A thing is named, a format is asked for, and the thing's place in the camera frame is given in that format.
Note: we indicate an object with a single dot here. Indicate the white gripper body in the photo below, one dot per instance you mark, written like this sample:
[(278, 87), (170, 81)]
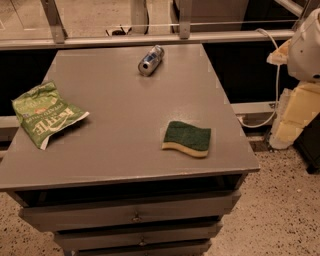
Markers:
[(306, 55)]

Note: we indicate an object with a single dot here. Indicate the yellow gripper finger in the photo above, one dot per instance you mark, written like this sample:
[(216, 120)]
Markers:
[(296, 109), (280, 55)]

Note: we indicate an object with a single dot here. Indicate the silver blue redbull can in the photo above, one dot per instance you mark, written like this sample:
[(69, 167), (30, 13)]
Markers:
[(151, 60)]

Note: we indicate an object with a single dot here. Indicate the green jalapeno chip bag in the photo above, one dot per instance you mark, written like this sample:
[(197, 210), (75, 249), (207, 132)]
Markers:
[(42, 112)]

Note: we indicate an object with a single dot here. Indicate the green yellow sponge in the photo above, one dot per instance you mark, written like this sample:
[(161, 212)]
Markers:
[(188, 139)]

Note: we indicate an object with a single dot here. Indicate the top grey drawer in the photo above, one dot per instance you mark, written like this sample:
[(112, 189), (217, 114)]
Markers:
[(130, 211)]

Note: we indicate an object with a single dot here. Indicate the grey drawer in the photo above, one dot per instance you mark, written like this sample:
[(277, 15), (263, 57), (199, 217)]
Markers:
[(181, 248), (139, 236), (130, 211)]

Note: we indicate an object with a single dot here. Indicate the middle grey drawer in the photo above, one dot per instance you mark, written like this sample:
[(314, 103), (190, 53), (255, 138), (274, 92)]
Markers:
[(139, 236)]

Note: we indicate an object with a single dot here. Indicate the bottom grey drawer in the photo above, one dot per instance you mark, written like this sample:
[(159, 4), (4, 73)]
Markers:
[(181, 248)]

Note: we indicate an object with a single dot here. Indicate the grey drawer cabinet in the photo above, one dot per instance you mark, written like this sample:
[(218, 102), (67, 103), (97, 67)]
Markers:
[(116, 152)]

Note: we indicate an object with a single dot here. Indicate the metal railing frame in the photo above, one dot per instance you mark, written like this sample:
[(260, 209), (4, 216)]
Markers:
[(65, 24)]

